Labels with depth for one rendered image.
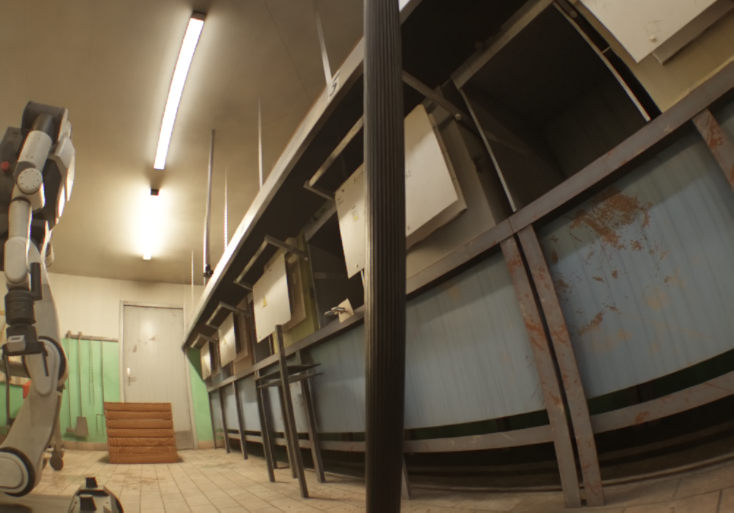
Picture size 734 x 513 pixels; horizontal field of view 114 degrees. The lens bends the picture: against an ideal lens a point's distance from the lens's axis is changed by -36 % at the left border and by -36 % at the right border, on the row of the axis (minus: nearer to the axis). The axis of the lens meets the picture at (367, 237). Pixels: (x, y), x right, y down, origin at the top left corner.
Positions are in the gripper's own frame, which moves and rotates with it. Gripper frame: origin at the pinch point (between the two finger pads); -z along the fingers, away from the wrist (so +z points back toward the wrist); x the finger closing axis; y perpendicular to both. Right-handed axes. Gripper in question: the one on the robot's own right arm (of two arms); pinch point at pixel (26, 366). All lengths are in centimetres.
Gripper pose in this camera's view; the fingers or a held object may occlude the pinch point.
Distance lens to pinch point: 104.3
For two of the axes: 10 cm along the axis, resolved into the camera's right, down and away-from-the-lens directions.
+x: 7.1, -0.4, 7.0
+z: -3.3, -9.0, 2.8
